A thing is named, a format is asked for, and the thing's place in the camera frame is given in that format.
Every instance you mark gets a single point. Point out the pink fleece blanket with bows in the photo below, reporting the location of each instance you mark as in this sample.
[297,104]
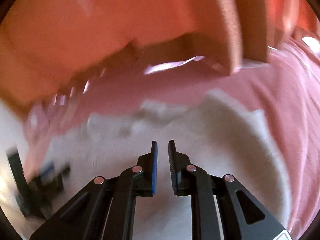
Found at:
[286,89]

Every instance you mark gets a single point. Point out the orange-pink curtain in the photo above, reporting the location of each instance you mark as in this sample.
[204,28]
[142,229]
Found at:
[51,47]

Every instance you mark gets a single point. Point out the cream sweater with black hearts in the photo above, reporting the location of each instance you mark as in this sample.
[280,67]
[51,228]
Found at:
[219,135]

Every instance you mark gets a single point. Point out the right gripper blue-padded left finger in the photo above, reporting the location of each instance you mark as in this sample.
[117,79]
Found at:
[104,208]

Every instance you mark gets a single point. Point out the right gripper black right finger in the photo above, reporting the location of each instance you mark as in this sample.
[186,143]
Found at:
[221,207]

